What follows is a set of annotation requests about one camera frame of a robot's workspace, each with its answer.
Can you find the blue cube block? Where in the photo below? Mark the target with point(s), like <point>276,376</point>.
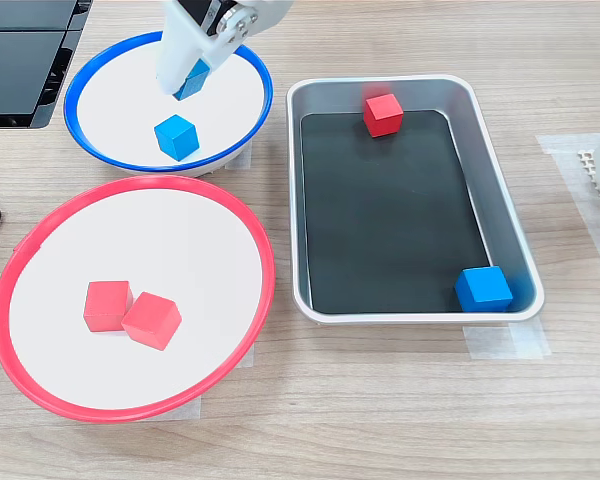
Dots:
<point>482,290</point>
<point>176,139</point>
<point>195,82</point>

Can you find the red cube block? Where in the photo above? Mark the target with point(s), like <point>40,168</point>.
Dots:
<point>102,307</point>
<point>152,322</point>
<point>382,115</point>

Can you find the black tray liner mat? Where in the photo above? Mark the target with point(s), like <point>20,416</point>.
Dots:
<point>390,225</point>

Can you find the silver metal tray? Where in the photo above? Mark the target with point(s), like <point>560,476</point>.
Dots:
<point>505,220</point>

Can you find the blue rimmed white dish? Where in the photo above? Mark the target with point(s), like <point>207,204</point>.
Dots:
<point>130,100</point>

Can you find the clear tape piece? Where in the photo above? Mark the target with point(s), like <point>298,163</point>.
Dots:
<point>242,157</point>
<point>247,357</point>
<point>490,342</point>
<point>190,407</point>

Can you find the black electronic device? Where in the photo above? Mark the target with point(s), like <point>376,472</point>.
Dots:
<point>20,65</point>

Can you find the red rimmed white dish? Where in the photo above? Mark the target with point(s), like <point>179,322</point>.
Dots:
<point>180,240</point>

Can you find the white mesh grip mat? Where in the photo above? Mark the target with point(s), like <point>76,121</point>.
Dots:
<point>587,165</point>

